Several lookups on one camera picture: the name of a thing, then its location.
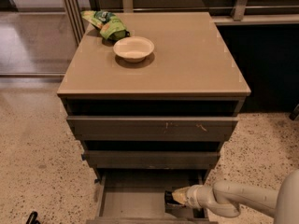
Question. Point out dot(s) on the black object on floor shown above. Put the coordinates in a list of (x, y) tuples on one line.
[(32, 219)]

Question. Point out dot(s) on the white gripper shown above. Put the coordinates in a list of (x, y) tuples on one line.
[(194, 196)]

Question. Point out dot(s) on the green chip bag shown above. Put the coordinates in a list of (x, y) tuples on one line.
[(109, 25)]

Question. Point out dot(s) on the white paper bowl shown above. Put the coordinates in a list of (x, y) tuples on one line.
[(133, 49)]

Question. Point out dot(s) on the grey middle drawer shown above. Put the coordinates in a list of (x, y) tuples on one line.
[(150, 159)]

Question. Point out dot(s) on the metal railing frame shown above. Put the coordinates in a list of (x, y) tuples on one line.
[(224, 12)]

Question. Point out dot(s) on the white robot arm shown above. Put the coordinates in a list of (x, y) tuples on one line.
[(224, 198)]

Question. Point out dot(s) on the grey open bottom drawer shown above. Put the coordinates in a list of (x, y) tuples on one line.
[(137, 197)]

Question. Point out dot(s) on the grey drawer cabinet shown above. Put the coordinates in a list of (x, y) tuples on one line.
[(190, 73)]

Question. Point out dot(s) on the grey top drawer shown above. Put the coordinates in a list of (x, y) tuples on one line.
[(190, 129)]

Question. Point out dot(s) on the black rxbar chocolate bar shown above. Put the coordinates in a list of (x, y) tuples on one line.
[(168, 199)]

